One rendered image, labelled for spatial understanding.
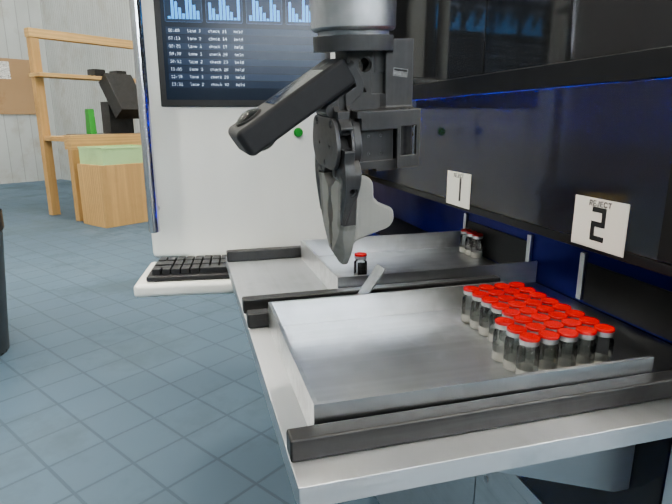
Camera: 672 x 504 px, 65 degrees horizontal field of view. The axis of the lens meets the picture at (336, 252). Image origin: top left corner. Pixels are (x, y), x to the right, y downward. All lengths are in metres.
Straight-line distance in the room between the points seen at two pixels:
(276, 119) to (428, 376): 0.30
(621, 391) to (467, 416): 0.16
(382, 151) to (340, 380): 0.23
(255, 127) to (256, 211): 0.91
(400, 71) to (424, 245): 0.65
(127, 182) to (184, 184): 4.99
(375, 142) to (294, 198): 0.87
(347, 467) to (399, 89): 0.32
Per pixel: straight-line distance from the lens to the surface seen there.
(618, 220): 0.67
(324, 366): 0.58
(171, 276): 1.18
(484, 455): 0.47
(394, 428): 0.46
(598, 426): 0.54
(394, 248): 1.08
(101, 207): 6.27
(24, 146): 11.67
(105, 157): 6.21
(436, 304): 0.75
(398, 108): 0.50
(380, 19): 0.48
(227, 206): 1.35
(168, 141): 1.35
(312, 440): 0.44
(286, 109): 0.46
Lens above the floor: 1.14
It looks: 14 degrees down
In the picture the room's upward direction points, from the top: straight up
